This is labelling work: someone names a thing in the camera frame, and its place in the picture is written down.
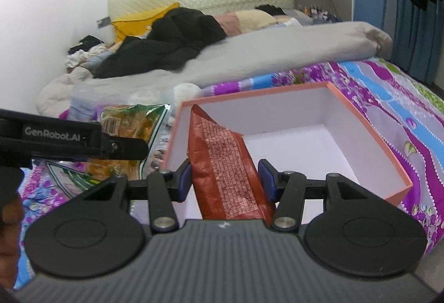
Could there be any floral purple bed sheet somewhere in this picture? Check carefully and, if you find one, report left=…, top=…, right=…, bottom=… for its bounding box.
left=13, top=58, right=444, bottom=290

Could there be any pink beige pillow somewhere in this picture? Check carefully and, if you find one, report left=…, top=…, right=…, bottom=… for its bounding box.
left=214, top=9, right=277, bottom=37

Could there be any blue curtain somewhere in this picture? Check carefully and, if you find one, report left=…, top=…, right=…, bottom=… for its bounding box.
left=391, top=0, right=443, bottom=85

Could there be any black jacket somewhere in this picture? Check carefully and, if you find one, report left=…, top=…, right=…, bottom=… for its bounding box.
left=93, top=7, right=226, bottom=78

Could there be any person's left hand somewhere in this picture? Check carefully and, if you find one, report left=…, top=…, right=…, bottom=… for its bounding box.
left=0, top=194, right=24, bottom=289

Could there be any grey duvet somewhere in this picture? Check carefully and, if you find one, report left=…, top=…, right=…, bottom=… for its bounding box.
left=36, top=21, right=393, bottom=118

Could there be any pink cardboard box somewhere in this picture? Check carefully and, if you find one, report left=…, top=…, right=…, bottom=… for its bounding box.
left=164, top=83, right=412, bottom=205

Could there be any pile of clothes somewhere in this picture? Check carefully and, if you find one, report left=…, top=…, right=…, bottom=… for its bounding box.
left=65, top=35, right=121, bottom=73

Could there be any grey wall socket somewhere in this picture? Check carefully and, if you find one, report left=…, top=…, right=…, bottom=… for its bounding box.
left=96, top=16, right=111, bottom=29

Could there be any dark red snack bag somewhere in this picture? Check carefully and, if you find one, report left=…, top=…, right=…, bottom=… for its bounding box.
left=187, top=105, right=276, bottom=226

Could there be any white blue plush toy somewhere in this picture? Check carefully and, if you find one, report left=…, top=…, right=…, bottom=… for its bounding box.
left=173, top=83, right=202, bottom=109

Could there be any blue chair back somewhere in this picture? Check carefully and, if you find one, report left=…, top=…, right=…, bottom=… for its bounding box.
left=353, top=0, right=387, bottom=30

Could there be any yellow pillow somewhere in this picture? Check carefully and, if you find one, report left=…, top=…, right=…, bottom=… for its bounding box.
left=111, top=2, right=180, bottom=43

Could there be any green yellow snack bag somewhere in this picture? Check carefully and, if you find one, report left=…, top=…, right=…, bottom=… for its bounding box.
left=45, top=104, right=171, bottom=198

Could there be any clear blue plastic pouch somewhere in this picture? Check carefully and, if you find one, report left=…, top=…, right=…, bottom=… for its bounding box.
left=68, top=82, right=103, bottom=122

